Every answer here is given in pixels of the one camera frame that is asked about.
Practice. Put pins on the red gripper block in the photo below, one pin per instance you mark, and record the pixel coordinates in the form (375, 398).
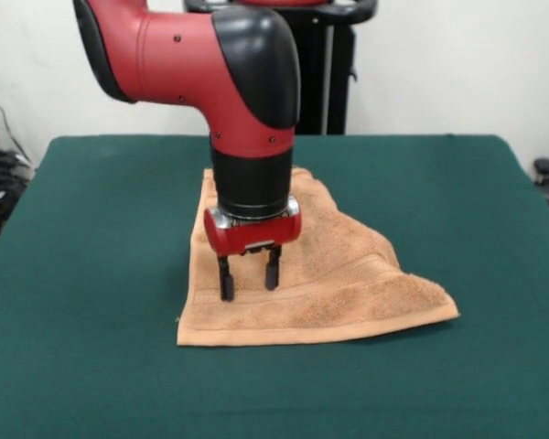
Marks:
(256, 235)

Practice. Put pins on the tan terry towel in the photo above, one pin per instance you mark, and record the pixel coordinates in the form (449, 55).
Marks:
(347, 283)

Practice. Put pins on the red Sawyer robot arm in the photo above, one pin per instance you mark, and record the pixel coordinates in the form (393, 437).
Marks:
(187, 59)

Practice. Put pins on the dark green table cloth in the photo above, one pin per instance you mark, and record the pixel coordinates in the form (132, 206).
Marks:
(96, 274)

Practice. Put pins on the black cluttered equipment pile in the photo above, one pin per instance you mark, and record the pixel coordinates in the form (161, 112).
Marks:
(7, 183)

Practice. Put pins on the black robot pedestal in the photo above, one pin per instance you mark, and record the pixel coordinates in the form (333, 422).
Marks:
(338, 91)

